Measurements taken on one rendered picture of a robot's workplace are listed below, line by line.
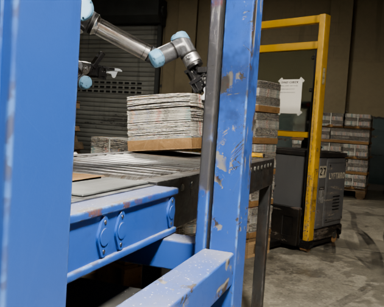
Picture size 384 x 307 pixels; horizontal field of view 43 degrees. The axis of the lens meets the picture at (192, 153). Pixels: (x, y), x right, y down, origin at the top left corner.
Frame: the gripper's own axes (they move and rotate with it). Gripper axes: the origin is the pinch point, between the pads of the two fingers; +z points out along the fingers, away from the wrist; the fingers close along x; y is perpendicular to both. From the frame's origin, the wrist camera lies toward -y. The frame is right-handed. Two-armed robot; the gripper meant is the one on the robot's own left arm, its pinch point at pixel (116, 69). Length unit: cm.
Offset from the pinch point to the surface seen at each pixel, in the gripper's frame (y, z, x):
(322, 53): -35, 156, 37
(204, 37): -87, 502, -501
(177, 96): 7, -40, 113
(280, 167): 61, 166, 9
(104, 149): 46, -17, 26
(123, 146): 41, -16, 43
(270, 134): 30, 119, 31
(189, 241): 29, -102, 200
